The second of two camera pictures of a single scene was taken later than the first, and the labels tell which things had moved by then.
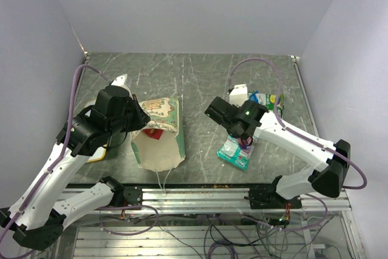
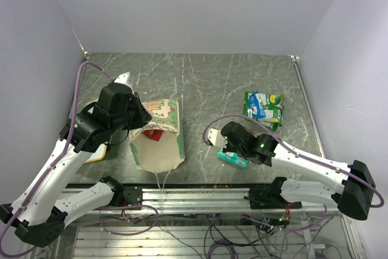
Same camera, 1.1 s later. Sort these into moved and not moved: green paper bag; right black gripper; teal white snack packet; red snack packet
Moved: right black gripper
Not moved: red snack packet; green paper bag; teal white snack packet
